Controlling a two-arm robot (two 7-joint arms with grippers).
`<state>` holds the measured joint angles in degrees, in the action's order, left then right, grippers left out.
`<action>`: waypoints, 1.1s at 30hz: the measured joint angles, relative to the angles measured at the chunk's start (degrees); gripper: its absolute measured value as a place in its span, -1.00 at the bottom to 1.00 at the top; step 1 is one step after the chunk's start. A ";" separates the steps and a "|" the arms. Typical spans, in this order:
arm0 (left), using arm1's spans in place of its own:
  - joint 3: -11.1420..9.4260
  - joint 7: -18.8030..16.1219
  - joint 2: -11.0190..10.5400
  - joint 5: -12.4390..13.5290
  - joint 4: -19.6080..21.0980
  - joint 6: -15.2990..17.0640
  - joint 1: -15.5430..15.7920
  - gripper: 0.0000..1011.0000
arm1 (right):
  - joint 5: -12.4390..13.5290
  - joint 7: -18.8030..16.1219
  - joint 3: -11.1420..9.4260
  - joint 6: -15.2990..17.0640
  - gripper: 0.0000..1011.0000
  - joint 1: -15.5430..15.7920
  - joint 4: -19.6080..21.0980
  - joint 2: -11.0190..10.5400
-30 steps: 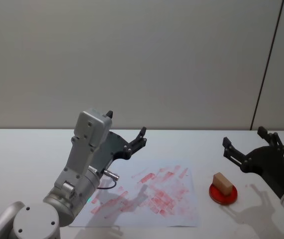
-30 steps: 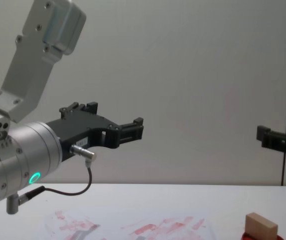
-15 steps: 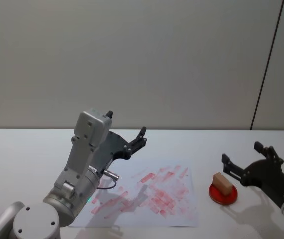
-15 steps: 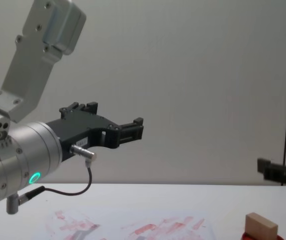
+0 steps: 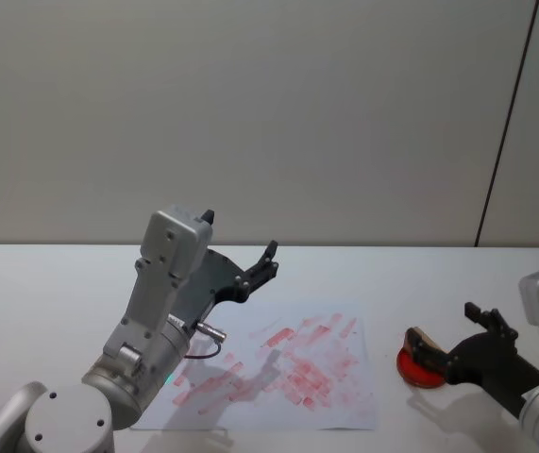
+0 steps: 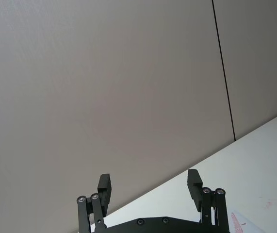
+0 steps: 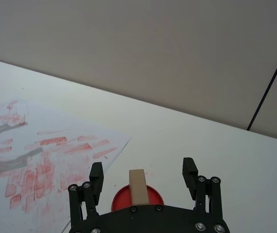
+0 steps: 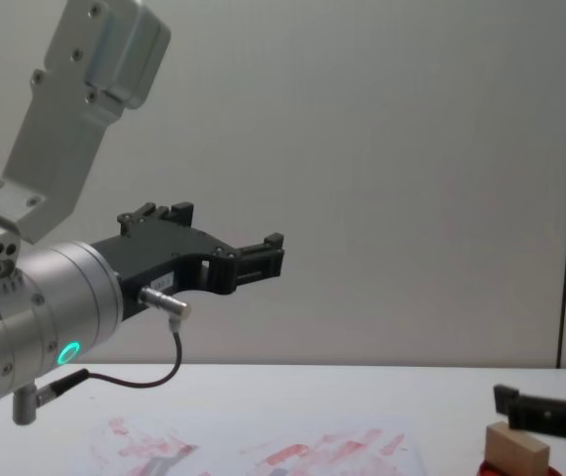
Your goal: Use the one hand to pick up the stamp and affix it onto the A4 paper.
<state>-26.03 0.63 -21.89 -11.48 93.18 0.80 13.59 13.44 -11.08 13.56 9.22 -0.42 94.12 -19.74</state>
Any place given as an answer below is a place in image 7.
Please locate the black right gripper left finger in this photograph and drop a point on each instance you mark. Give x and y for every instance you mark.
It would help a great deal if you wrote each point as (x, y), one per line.
(96, 179)

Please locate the white paper with red stamps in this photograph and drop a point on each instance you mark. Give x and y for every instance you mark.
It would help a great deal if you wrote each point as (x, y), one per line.
(55, 157)

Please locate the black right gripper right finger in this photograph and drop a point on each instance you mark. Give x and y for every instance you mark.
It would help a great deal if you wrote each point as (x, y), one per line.
(189, 173)

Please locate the wooden stamp block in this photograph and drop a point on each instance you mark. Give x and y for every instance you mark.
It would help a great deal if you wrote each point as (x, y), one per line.
(138, 187)

